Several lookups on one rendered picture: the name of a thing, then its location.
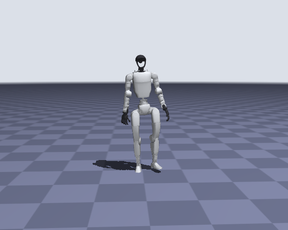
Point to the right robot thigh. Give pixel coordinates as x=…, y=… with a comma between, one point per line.
x=135, y=121

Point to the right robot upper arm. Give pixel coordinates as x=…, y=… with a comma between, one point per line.
x=128, y=79

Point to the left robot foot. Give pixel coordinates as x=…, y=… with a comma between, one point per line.
x=156, y=166

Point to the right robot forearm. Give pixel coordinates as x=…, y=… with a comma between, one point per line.
x=126, y=102

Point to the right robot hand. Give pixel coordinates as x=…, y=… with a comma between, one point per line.
x=124, y=118

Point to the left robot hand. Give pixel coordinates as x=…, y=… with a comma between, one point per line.
x=165, y=108

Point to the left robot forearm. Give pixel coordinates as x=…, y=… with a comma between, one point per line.
x=161, y=99

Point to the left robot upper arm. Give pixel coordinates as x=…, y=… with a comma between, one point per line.
x=154, y=76

